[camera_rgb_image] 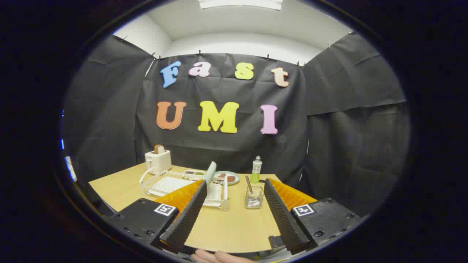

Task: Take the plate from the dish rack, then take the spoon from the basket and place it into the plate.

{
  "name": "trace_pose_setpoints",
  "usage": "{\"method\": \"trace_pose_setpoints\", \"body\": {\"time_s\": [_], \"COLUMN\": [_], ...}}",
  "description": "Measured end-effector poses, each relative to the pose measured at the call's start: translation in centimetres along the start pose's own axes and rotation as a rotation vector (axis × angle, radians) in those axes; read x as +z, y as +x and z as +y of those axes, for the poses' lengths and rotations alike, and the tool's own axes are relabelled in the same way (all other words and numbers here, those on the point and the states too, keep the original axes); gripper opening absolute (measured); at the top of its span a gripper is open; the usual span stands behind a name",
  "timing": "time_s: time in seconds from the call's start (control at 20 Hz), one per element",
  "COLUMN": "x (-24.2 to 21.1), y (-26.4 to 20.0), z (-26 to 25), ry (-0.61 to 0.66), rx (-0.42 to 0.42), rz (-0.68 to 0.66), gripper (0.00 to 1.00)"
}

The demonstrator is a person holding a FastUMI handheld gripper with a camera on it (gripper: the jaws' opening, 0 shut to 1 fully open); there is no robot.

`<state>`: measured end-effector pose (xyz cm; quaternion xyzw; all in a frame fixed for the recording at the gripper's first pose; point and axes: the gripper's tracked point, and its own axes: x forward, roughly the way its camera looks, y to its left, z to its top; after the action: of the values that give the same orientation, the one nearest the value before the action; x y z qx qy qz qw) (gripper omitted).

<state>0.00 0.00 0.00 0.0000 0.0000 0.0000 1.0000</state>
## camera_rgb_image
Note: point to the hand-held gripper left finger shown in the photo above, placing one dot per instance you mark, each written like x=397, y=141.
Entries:
x=186, y=219

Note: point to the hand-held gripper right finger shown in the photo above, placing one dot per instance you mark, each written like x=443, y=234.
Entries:
x=283, y=219

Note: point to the pale green plate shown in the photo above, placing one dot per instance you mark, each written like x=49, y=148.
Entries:
x=210, y=171
x=236, y=180

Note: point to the white divided grain tray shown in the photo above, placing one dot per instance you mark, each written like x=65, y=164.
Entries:
x=190, y=171

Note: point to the green tea bottle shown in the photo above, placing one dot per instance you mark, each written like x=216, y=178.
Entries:
x=256, y=170

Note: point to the white toaster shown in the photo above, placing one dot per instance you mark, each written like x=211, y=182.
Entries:
x=158, y=160

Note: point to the brown bread slice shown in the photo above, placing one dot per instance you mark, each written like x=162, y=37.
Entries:
x=159, y=149

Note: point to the black backdrop cloth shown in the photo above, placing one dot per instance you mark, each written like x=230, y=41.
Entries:
x=226, y=149

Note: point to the ceiling light panel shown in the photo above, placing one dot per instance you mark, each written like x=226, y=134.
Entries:
x=241, y=3

